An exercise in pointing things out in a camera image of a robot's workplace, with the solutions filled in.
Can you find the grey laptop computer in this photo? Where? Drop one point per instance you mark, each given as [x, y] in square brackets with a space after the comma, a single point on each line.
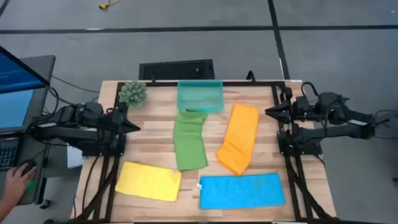
[15, 109]

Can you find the teal translucent plastic basket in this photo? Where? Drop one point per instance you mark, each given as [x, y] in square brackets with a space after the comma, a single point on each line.
[200, 96]

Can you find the person's hand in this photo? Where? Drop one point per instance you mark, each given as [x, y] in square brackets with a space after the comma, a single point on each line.
[17, 185]

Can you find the grey side table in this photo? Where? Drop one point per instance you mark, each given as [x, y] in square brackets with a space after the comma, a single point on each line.
[34, 146]

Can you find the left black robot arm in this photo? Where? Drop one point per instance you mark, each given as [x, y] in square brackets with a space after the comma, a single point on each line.
[77, 132]

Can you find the white paper sheet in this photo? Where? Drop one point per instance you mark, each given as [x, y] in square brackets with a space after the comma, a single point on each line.
[74, 157]

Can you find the black metal table frame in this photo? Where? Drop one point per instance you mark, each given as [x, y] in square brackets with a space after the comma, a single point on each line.
[236, 83]

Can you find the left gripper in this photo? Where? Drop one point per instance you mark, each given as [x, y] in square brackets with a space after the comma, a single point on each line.
[115, 130]

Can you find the person's forearm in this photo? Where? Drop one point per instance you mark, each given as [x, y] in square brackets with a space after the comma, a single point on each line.
[5, 211]

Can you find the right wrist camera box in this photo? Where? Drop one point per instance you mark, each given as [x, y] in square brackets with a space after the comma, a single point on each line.
[301, 102]

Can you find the orange microfiber towel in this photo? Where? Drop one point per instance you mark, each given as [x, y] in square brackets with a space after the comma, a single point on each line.
[239, 137]

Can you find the black computer mouse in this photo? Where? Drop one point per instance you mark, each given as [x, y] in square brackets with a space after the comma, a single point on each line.
[29, 164]

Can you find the black perforated panel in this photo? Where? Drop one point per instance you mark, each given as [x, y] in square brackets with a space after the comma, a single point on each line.
[174, 70]

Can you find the green microfiber towel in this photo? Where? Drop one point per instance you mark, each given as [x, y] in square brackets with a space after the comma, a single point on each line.
[189, 140]

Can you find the green plant in patterned pot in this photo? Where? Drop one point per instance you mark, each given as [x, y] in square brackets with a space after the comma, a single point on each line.
[133, 93]

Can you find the black-framed monitor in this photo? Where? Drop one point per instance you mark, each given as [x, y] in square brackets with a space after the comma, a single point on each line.
[15, 74]

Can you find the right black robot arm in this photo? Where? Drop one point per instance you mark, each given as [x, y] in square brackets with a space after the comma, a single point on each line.
[342, 130]

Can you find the yellow microfiber towel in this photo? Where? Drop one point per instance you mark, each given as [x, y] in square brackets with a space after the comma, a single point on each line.
[147, 182]

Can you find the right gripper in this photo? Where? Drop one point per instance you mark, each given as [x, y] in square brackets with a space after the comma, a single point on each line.
[293, 113]

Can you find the blue microfiber towel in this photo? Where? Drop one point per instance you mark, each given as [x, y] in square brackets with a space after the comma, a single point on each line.
[242, 191]

